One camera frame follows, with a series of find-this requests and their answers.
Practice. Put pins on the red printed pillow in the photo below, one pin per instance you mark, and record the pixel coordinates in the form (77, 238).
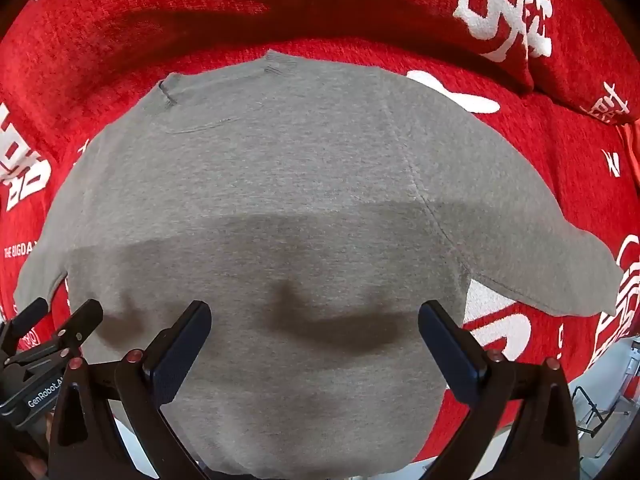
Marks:
(500, 10)

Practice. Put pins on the grey t-shirt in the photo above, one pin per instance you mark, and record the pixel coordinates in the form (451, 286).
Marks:
(300, 185)

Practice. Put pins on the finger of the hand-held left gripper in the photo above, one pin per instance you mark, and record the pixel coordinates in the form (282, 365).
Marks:
(30, 312)
(82, 320)

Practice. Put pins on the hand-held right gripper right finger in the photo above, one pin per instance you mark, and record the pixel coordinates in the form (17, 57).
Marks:
(450, 355)

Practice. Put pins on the red printed blanket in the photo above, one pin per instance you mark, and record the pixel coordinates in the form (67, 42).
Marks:
(525, 160)

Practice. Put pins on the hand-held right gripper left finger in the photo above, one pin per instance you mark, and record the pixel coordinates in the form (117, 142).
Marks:
(182, 352)

